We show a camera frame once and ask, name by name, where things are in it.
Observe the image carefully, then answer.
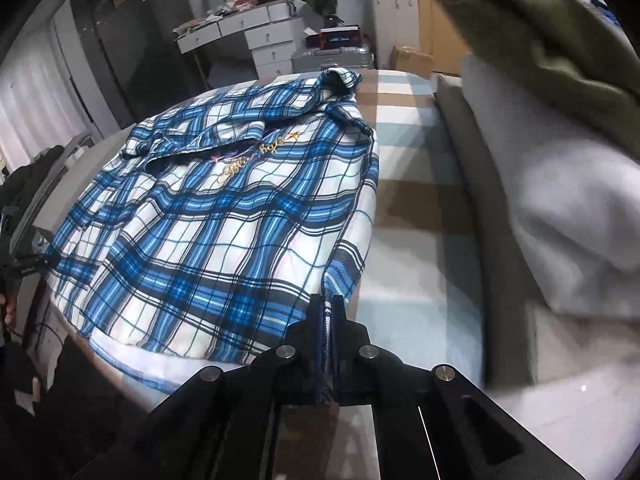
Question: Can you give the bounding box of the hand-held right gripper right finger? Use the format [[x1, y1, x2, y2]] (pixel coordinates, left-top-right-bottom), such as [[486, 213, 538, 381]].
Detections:
[[330, 294, 586, 480]]

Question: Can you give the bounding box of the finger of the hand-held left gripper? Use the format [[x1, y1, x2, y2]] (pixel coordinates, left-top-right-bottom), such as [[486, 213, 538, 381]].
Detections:
[[10, 252, 61, 276]]

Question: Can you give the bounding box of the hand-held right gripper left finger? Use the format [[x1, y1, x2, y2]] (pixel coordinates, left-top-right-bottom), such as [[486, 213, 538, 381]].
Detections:
[[70, 294, 328, 480]]

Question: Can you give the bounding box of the blue white plaid shirt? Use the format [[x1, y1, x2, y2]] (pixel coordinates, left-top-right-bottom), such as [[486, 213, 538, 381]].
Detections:
[[47, 67, 381, 366]]

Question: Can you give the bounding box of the black clothing heap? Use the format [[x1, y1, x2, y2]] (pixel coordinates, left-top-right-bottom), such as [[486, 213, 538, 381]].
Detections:
[[10, 146, 66, 196]]

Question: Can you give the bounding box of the white sheer curtain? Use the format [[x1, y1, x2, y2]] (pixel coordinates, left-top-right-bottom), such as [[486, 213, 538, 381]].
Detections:
[[0, 20, 96, 171]]

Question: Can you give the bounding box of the grey cushion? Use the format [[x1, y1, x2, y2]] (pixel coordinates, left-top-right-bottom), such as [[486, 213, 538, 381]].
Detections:
[[435, 74, 546, 386]]

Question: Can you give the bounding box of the dark glass wardrobe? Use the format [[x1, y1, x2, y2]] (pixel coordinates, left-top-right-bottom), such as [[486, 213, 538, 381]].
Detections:
[[50, 0, 146, 131]]

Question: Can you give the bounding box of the dark grey fridge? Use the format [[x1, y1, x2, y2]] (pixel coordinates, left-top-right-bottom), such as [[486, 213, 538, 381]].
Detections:
[[95, 0, 208, 121]]

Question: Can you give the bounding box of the white folded cloth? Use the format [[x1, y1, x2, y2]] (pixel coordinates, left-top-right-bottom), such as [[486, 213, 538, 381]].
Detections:
[[460, 55, 640, 321]]

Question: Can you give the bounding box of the silver suitcase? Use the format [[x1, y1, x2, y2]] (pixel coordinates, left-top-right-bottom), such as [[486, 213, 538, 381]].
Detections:
[[291, 42, 376, 73]]

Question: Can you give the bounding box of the small cardboard box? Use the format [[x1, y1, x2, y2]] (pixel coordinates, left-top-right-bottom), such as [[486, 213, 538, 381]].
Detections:
[[390, 46, 435, 78]]

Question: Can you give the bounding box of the black box with red stripe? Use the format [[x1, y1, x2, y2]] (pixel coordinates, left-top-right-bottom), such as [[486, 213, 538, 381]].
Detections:
[[320, 25, 362, 48]]

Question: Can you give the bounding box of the white desk with drawers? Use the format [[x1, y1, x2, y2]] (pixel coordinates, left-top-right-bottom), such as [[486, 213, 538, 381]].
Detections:
[[175, 2, 301, 81]]

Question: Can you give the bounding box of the white cabinet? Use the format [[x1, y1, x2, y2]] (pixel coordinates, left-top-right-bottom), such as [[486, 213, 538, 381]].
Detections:
[[370, 0, 420, 68]]

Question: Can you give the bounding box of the clutter of small desk things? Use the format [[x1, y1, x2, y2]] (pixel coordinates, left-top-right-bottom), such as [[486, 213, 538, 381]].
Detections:
[[172, 0, 261, 41]]

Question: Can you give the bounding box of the dark green wrapped bouquet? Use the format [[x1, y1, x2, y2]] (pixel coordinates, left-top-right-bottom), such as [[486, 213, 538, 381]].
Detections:
[[299, 0, 341, 16]]

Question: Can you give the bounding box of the wooden door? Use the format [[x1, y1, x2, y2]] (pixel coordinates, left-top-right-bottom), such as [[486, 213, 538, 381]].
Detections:
[[412, 0, 521, 78]]

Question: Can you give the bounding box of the olive green folded blanket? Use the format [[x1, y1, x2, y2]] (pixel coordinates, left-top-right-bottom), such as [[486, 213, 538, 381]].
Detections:
[[430, 0, 640, 161]]

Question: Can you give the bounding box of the blue checked quilt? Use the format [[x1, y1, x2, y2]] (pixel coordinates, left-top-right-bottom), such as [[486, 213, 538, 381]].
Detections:
[[590, 0, 621, 26]]

